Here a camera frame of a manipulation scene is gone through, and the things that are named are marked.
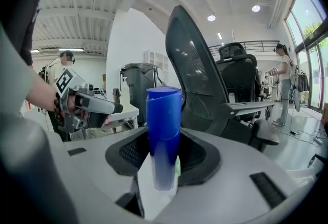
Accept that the dark grey bin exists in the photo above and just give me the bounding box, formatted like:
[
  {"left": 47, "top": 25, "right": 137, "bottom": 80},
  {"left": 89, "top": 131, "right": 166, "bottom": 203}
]
[{"left": 119, "top": 62, "right": 168, "bottom": 127}]

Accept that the brown bead bracelet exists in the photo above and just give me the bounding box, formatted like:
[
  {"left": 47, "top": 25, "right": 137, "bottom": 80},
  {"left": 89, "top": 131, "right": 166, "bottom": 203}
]
[{"left": 53, "top": 98, "right": 65, "bottom": 123}]

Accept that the black mezzanine railing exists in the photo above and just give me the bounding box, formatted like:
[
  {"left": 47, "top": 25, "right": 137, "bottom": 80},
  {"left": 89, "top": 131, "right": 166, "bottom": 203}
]
[{"left": 208, "top": 40, "right": 280, "bottom": 53}]

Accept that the hanging clothes rack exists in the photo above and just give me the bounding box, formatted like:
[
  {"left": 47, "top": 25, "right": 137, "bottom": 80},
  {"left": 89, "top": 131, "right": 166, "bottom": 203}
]
[{"left": 294, "top": 68, "right": 311, "bottom": 93}]

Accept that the black mesh office chair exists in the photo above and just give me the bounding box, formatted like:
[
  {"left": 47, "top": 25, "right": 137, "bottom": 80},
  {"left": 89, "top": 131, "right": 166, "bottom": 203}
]
[{"left": 165, "top": 5, "right": 280, "bottom": 153}]

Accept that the person's left forearm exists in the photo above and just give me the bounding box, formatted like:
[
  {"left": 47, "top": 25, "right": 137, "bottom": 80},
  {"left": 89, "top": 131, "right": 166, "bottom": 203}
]
[{"left": 25, "top": 63, "right": 61, "bottom": 114}]

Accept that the large glass window wall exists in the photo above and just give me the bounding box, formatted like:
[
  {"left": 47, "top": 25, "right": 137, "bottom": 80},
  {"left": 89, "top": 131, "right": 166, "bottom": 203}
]
[{"left": 283, "top": 0, "right": 328, "bottom": 111}]

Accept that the brown pouch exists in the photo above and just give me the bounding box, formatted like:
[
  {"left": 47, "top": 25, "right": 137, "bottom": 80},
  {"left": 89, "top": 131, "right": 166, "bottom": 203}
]
[{"left": 112, "top": 87, "right": 122, "bottom": 105}]

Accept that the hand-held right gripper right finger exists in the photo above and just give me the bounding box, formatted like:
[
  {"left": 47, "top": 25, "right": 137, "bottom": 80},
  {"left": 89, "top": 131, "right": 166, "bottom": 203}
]
[{"left": 153, "top": 127, "right": 316, "bottom": 224}]

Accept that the person's left hand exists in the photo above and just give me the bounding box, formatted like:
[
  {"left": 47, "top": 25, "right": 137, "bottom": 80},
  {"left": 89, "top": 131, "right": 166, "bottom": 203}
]
[{"left": 66, "top": 94, "right": 87, "bottom": 119}]

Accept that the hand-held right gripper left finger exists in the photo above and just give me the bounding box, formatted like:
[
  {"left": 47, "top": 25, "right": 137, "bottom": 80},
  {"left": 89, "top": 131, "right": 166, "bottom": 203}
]
[{"left": 62, "top": 127, "right": 150, "bottom": 219}]

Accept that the black headrest office chair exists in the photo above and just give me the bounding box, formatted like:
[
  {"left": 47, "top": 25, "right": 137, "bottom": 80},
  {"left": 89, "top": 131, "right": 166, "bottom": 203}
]
[{"left": 216, "top": 42, "right": 268, "bottom": 123}]

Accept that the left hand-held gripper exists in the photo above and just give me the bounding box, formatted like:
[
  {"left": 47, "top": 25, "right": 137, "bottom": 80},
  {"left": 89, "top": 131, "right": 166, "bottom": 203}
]
[{"left": 55, "top": 68, "right": 124, "bottom": 134}]

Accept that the person's black shirt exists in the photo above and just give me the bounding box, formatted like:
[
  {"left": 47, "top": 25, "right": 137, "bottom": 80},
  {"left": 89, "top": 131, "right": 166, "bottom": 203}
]
[{"left": 0, "top": 0, "right": 43, "bottom": 68}]

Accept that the white wall cabinet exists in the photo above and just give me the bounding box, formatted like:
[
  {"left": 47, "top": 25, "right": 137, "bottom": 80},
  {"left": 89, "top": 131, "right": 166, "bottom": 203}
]
[{"left": 143, "top": 49, "right": 170, "bottom": 70}]

